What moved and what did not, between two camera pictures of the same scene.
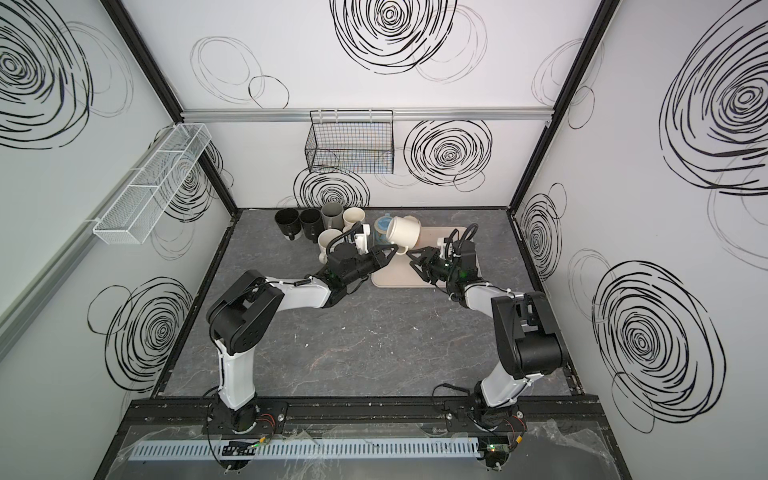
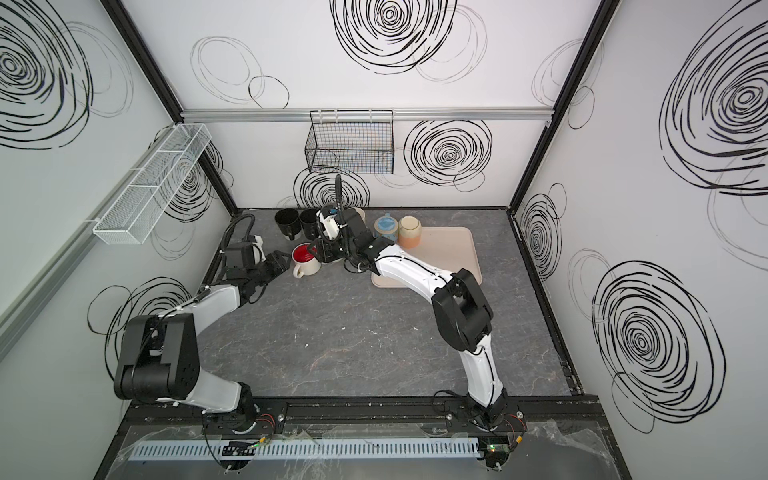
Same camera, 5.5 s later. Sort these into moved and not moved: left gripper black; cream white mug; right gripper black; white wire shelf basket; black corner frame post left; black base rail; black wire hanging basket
Moved: cream white mug; left gripper black; right gripper black
Not moved: white wire shelf basket; black base rail; black corner frame post left; black wire hanging basket
